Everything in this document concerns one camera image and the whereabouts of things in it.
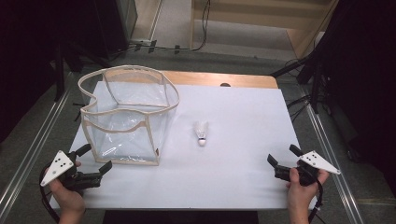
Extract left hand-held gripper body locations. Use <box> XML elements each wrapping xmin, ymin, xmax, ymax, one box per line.
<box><xmin>40</xmin><ymin>149</ymin><xmax>104</xmax><ymax>191</ymax></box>

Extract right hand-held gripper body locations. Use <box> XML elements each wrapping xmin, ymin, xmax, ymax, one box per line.
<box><xmin>274</xmin><ymin>150</ymin><xmax>342</xmax><ymax>188</ymax></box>

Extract person's left hand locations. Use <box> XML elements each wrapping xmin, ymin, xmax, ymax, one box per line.
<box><xmin>48</xmin><ymin>161</ymin><xmax>87</xmax><ymax>217</ymax></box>

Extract person's right hand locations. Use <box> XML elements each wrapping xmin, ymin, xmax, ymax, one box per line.
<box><xmin>285</xmin><ymin>167</ymin><xmax>331</xmax><ymax>203</ymax></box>

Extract clear storage bag beige trim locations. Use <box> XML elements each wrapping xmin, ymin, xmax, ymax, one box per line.
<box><xmin>78</xmin><ymin>64</ymin><xmax>181</xmax><ymax>166</ymax></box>

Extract white table sheet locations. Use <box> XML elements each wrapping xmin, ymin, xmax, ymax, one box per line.
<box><xmin>49</xmin><ymin>81</ymin><xmax>317</xmax><ymax>210</ymax></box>

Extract black metal stand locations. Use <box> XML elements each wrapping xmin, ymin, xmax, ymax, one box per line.
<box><xmin>270</xmin><ymin>55</ymin><xmax>325</xmax><ymax>115</ymax></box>
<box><xmin>53</xmin><ymin>43</ymin><xmax>104</xmax><ymax>103</ymax></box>

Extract white shuttlecock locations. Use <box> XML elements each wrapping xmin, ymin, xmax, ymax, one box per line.
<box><xmin>193</xmin><ymin>120</ymin><xmax>209</xmax><ymax>147</ymax></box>

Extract dark cabinet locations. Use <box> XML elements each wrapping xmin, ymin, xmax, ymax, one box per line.
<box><xmin>92</xmin><ymin>0</ymin><xmax>139</xmax><ymax>60</ymax></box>

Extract light wooden shelf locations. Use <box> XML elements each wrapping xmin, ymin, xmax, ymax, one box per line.
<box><xmin>189</xmin><ymin>0</ymin><xmax>340</xmax><ymax>60</ymax></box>

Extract metal floor rail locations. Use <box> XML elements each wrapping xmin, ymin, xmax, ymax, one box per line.
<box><xmin>297</xmin><ymin>83</ymin><xmax>366</xmax><ymax>224</ymax></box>
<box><xmin>0</xmin><ymin>88</ymin><xmax>73</xmax><ymax>213</ymax></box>

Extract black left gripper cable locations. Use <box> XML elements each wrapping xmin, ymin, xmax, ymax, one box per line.
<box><xmin>38</xmin><ymin>162</ymin><xmax>61</xmax><ymax>224</ymax></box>

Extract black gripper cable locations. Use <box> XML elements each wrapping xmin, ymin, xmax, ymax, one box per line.
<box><xmin>307</xmin><ymin>178</ymin><xmax>325</xmax><ymax>224</ymax></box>
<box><xmin>38</xmin><ymin>162</ymin><xmax>61</xmax><ymax>224</ymax></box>

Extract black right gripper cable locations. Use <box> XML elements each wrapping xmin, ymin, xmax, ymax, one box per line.
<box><xmin>307</xmin><ymin>178</ymin><xmax>325</xmax><ymax>224</ymax></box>

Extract black floor cables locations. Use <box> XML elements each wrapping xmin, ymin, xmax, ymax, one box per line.
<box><xmin>285</xmin><ymin>93</ymin><xmax>312</xmax><ymax>123</ymax></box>

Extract black hanging cable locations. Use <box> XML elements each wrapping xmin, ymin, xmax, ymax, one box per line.
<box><xmin>155</xmin><ymin>0</ymin><xmax>212</xmax><ymax>52</ymax></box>

